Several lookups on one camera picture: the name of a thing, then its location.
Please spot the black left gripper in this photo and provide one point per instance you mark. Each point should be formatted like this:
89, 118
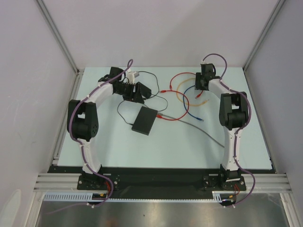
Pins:
136, 96

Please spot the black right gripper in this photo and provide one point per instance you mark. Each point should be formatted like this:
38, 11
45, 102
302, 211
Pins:
198, 82

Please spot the black network switch box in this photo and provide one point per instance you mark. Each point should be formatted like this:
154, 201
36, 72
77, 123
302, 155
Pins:
144, 120

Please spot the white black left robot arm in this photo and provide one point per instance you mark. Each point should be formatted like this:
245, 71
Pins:
82, 122

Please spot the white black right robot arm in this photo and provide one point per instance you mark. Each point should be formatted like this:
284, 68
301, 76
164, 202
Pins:
234, 115

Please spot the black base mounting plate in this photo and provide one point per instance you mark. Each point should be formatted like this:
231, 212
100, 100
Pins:
155, 183

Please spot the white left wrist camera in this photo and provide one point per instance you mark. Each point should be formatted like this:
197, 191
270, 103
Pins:
131, 76

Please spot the left aluminium frame post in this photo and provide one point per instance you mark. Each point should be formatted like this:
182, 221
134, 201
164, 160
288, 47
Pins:
57, 35

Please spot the aluminium frame post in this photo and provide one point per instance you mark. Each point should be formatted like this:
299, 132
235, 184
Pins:
57, 35
264, 33

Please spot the right aluminium frame post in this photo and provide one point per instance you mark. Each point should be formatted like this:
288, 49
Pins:
264, 33

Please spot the aluminium front frame rail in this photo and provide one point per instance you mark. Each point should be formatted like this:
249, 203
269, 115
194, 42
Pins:
56, 182

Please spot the white slotted cable duct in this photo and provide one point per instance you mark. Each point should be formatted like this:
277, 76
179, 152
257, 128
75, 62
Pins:
92, 197

